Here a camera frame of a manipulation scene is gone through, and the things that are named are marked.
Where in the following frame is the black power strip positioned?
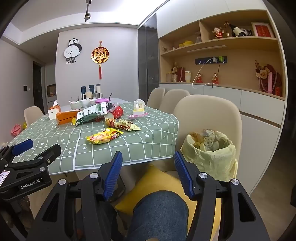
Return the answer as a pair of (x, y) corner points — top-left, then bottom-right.
(195, 56), (227, 65)

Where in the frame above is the green white carton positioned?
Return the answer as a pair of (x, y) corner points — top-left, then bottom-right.
(74, 102), (108, 127)

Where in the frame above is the panda wall clock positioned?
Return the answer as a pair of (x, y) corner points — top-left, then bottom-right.
(63, 38), (83, 65)

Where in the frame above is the wine bottle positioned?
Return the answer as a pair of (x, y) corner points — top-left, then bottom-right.
(225, 21), (243, 37)

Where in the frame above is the beige chair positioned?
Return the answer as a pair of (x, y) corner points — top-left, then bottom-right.
(23, 106), (44, 127)
(146, 88), (166, 109)
(159, 89), (190, 115)
(162, 95), (242, 186)

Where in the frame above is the red paper cup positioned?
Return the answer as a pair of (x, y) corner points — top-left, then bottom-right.
(107, 105), (124, 119)

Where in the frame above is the person's leg in jeans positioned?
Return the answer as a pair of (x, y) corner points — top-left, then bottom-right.
(126, 190), (189, 241)

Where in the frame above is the red knot wall ornament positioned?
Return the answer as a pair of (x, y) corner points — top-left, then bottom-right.
(91, 40), (110, 80)

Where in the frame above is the white cable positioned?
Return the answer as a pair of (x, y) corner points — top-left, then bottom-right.
(191, 59), (214, 88)

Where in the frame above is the red framed picture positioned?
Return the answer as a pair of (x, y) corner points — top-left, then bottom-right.
(251, 22), (275, 38)

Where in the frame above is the yellow snack packet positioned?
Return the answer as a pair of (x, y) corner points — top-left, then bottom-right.
(86, 127), (125, 145)

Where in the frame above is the ceiling track light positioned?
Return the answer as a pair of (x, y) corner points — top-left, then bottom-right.
(84, 0), (92, 22)

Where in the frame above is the trash bin with yellow bag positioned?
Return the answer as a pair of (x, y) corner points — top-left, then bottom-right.
(180, 128), (238, 183)

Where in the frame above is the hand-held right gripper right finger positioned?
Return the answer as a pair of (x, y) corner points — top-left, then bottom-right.
(173, 151), (271, 241)

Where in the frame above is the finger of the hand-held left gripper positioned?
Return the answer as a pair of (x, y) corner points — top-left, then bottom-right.
(0, 138), (34, 166)
(4, 144), (62, 172)

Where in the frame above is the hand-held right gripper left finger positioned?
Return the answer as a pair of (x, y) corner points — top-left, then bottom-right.
(25, 151), (126, 241)

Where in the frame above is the dark glass cabinet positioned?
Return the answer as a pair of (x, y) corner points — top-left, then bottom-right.
(138, 13), (160, 103)

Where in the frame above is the white and orange tissue box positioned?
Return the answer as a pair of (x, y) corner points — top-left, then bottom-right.
(48, 101), (61, 120)

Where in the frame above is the gold and red wrapper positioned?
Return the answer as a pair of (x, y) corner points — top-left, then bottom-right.
(105, 118), (141, 132)

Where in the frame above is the wooden shelf cabinet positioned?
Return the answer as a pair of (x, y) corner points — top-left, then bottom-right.
(158, 9), (287, 130)

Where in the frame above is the black cable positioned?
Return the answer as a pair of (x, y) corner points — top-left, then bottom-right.
(211, 62), (221, 88)

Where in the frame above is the yellow cushion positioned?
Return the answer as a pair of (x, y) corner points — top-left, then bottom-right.
(115, 163), (222, 241)

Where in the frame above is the green checked tablecloth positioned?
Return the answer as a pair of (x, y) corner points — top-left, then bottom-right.
(7, 102), (179, 175)

